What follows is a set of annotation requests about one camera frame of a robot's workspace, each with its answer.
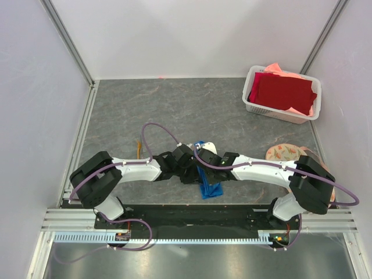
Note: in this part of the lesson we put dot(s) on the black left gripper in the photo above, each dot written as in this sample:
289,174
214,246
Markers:
193,177

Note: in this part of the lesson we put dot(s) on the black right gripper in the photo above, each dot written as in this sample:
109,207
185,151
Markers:
211,180

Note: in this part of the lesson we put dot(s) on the blue cloth napkin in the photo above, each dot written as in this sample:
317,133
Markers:
208,190

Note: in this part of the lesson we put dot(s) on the orange plastic fork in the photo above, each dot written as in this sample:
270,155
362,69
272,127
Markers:
137,148

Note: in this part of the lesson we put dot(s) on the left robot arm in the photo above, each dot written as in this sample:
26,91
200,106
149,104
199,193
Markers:
94,181

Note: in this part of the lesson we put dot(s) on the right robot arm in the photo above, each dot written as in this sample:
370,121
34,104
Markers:
308,184

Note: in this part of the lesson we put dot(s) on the floral oval placemat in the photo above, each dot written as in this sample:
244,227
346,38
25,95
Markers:
286,152

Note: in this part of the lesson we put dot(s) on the white plastic basket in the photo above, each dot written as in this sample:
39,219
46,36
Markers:
280,114

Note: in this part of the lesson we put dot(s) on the red cloth in basket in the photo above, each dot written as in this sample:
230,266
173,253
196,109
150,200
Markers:
283,93

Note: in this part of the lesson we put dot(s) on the salmon cloth in basket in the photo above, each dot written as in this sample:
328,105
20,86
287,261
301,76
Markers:
275,69

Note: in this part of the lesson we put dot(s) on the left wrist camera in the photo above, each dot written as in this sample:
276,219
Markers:
183,155

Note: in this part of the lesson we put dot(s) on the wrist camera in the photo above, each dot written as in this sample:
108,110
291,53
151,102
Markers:
183,155
207,152

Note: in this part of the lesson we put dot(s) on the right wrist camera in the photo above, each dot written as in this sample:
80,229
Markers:
207,152

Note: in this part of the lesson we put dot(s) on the slotted cable duct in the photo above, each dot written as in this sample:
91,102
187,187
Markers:
262,238

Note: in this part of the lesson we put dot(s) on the right aluminium corner post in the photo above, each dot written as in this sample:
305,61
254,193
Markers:
324,34

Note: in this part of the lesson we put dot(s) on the aluminium corner post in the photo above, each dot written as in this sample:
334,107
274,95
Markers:
324,34
67,40

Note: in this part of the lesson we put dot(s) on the left aluminium corner post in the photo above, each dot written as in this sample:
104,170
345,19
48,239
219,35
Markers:
67,40

